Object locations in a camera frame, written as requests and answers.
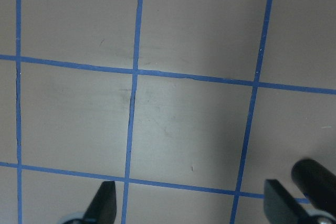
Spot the black wine bottle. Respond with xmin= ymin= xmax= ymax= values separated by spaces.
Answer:
xmin=291 ymin=158 xmax=335 ymax=216

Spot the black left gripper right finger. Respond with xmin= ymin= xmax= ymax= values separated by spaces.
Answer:
xmin=264 ymin=179 xmax=314 ymax=224

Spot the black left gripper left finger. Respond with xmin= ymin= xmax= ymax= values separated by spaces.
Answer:
xmin=82 ymin=181 xmax=117 ymax=224

